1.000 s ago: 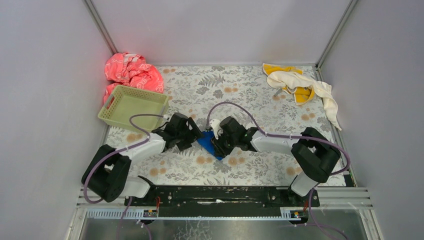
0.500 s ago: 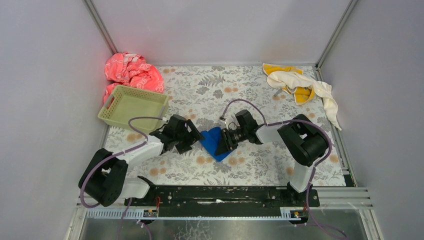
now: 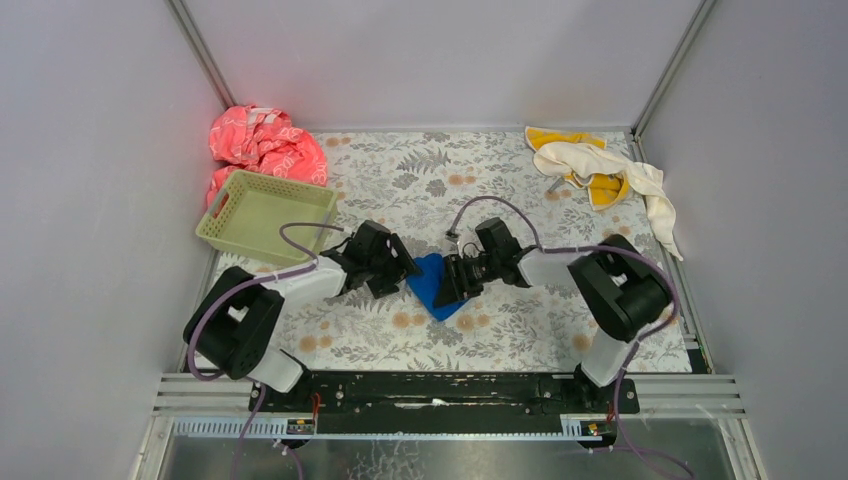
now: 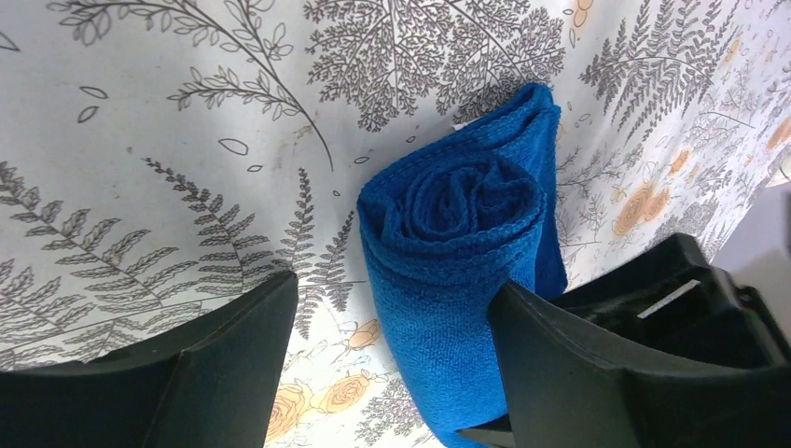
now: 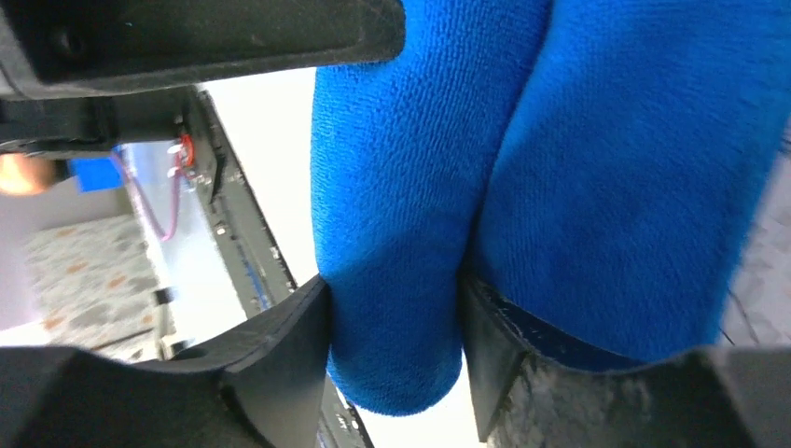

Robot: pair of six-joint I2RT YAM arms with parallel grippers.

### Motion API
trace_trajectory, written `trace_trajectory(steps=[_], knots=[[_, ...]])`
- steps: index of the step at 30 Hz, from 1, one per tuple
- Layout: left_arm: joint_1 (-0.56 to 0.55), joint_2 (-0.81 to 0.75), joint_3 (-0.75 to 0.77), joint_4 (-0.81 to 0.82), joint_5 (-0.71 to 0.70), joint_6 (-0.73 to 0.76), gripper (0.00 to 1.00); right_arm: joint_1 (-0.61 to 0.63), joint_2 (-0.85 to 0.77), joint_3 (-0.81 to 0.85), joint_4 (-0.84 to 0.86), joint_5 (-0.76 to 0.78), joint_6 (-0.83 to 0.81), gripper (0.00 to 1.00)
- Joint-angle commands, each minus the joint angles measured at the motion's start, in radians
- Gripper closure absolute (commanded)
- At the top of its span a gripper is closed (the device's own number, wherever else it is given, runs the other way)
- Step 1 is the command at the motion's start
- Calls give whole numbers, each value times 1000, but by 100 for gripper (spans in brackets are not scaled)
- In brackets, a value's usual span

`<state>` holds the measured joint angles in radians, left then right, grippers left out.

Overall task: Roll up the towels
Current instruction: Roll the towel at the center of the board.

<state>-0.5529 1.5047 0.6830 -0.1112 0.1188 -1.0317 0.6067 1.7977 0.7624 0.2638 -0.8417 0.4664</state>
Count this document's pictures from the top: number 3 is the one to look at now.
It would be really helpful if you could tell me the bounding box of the blue towel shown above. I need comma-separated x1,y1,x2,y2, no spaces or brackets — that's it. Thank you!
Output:
406,253,468,323

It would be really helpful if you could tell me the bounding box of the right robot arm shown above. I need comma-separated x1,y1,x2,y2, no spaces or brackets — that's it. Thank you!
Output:
429,218,678,389

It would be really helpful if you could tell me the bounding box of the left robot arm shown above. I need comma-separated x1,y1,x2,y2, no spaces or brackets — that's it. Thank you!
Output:
183,221,421,393

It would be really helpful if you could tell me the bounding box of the floral table mat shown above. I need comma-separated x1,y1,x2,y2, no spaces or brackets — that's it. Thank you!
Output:
272,131,663,372

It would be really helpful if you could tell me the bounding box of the cream towel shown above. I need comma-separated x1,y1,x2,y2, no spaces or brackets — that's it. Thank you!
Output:
531,140,683,260

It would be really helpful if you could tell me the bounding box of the yellow towel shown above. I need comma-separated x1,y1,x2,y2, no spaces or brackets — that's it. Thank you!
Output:
525,127,631,211

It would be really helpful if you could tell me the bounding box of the green plastic basket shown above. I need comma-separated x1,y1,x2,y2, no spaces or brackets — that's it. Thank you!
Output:
195,170,337,267

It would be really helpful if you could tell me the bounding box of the pink patterned cloth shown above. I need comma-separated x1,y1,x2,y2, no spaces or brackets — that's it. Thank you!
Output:
205,104,328,205

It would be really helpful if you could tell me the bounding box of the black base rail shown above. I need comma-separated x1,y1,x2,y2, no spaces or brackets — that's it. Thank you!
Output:
249,370,640,435

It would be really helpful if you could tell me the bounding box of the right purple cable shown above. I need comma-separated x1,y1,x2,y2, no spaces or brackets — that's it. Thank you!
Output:
447,195,696,480

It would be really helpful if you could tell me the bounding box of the purple cable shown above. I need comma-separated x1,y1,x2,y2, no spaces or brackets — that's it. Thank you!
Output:
186,222,346,480
447,195,696,480

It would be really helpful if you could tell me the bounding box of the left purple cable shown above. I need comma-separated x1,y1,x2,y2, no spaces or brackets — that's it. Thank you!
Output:
186,222,346,480

